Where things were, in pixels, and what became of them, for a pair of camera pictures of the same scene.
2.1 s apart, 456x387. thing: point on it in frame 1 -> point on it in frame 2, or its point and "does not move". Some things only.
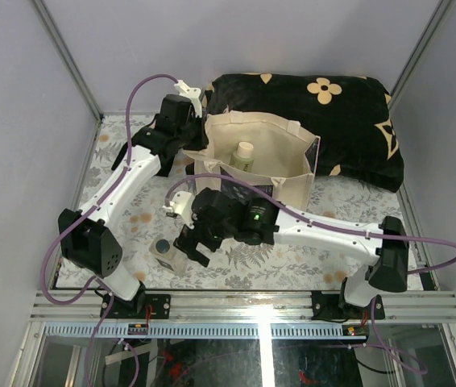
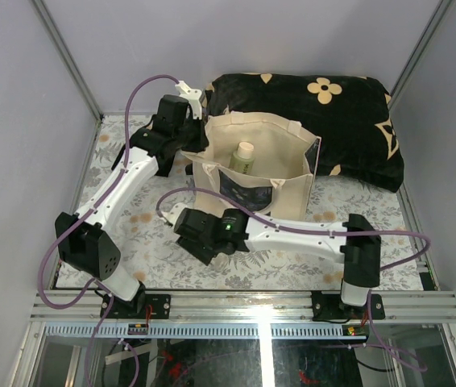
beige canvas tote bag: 276,156 does not move
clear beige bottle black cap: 165,251 -> 220,262
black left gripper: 201,139 does not move
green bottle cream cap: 243,157 does not move
